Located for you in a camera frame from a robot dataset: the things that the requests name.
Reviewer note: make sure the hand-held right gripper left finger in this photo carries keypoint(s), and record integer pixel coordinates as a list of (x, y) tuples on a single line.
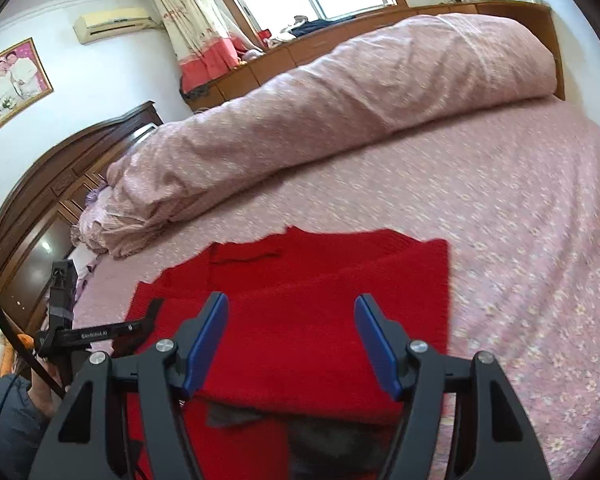
[(207, 342)]

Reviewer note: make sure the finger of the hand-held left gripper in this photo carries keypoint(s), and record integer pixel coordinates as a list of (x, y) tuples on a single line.
[(105, 334)]

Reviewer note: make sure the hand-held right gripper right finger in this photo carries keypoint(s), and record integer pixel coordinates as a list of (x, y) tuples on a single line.
[(377, 347)]

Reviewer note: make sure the red knitted sweater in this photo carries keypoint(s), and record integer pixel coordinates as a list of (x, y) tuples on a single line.
[(290, 300)]

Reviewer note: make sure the pile of clothes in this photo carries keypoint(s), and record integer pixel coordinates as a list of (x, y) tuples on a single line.
[(315, 27)]

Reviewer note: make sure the person's left hand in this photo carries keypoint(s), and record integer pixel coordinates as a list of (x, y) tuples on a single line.
[(44, 382)]

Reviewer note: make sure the orange object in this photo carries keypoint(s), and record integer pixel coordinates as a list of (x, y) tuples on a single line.
[(25, 343)]

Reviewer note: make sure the dark wooden headboard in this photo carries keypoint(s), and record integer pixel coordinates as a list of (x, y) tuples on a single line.
[(30, 220)]

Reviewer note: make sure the grey cloth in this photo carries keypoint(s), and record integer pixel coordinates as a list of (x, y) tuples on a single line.
[(310, 440)]

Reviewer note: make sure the pink floral bed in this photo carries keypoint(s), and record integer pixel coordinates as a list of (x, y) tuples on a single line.
[(520, 260)]

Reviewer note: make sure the pink floral duvet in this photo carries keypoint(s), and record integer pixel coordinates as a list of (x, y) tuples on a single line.
[(330, 110)]

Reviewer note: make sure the wooden window ledge cabinet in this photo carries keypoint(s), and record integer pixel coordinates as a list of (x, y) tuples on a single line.
[(270, 60)]

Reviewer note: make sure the cream and red curtain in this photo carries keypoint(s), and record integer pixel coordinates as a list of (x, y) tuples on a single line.
[(195, 30)]

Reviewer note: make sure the small red box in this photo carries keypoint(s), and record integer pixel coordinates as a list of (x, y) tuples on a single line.
[(265, 36)]

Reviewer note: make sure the framed wall photo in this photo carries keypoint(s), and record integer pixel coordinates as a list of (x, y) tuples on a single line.
[(12, 80)]

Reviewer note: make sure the wall air conditioner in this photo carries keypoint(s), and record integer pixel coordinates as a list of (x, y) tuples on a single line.
[(110, 25)]

